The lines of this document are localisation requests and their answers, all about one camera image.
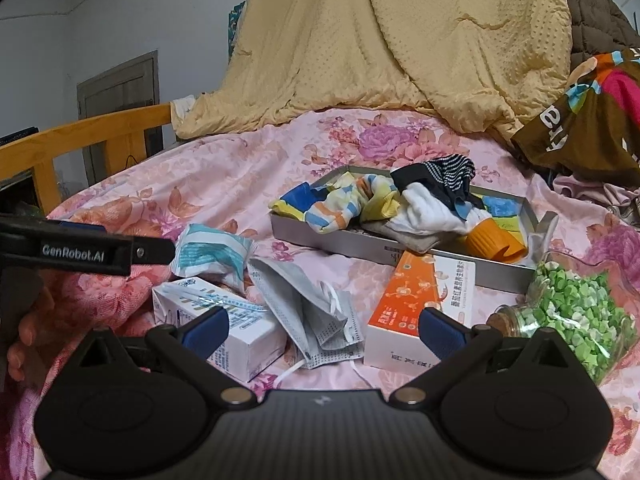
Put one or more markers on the navy white striped sock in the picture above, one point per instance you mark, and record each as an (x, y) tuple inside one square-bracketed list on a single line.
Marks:
[(440, 172)]

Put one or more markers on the white star printed cloth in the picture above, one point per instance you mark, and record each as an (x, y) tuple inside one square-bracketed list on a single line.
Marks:
[(181, 107)]

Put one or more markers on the brown colourful striped garment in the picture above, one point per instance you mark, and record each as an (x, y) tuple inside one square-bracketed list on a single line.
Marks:
[(575, 135)]

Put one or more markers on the orange ribbed sock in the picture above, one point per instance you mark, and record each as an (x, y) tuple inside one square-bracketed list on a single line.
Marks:
[(492, 240)]

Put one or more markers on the yellow blue cartoon cloth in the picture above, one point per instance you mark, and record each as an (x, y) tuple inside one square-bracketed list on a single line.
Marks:
[(502, 207)]

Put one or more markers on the grey tray box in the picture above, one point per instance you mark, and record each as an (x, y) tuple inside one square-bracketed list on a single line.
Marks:
[(350, 245)]

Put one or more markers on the grey face mask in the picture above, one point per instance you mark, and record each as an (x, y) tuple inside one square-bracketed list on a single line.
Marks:
[(285, 285), (332, 347)]

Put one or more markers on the blue orange striped cloth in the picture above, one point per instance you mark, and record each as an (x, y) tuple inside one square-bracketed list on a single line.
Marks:
[(335, 210)]

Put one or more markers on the person's left hand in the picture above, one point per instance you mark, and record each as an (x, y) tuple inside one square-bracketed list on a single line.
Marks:
[(30, 330)]

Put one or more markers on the glass jar of green stars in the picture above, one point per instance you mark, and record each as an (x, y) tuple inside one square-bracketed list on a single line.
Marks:
[(570, 300)]

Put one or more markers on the orange white carton box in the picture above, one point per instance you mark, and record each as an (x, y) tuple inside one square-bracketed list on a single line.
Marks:
[(400, 305)]

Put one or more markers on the teal white striped packet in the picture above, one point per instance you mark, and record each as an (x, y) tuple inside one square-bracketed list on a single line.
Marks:
[(215, 255)]

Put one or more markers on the white printed gauze cloth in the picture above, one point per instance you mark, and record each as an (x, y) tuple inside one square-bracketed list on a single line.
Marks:
[(430, 215)]

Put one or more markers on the brown quilted jacket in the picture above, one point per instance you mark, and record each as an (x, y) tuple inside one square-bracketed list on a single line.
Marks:
[(595, 20)]

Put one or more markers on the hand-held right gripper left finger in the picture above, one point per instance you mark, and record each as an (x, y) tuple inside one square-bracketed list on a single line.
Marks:
[(207, 330)]

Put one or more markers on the white blue printed carton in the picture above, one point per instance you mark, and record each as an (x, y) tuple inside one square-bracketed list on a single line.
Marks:
[(250, 340)]

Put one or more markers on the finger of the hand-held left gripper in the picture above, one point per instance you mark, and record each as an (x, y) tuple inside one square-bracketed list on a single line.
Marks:
[(152, 252), (80, 226)]

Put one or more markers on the pink floral bedsheet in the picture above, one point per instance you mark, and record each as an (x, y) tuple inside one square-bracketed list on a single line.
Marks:
[(225, 185)]

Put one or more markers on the pink fleece blanket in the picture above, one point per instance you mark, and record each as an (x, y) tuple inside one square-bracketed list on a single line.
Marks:
[(110, 305)]

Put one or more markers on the wall poster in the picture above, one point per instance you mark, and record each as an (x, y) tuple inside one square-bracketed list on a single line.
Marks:
[(235, 25)]

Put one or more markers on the wooden bed frame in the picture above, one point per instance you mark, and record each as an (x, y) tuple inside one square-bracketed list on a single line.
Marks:
[(75, 135)]

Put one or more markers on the grey door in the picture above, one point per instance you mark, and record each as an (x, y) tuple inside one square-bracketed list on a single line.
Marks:
[(120, 90)]

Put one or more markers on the yellow dotted quilt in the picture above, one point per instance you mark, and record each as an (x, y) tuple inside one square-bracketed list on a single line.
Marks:
[(375, 35)]

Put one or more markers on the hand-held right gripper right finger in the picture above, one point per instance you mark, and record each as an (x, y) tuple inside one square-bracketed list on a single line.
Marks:
[(440, 330)]

